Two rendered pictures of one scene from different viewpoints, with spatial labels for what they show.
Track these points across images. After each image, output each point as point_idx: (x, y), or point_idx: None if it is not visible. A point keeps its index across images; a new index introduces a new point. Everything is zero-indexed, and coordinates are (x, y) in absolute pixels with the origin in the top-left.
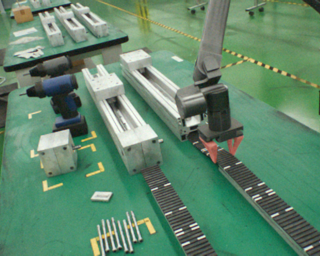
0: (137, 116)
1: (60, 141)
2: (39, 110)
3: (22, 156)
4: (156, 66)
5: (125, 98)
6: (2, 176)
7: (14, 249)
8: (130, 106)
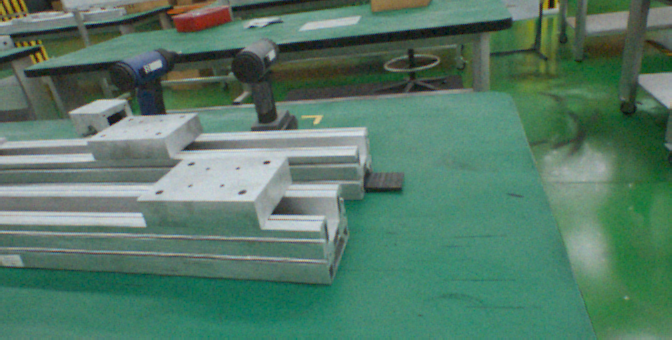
0: (3, 159)
1: (83, 109)
2: (323, 122)
3: None
4: (307, 338)
5: (77, 157)
6: (172, 112)
7: (59, 124)
8: (43, 158)
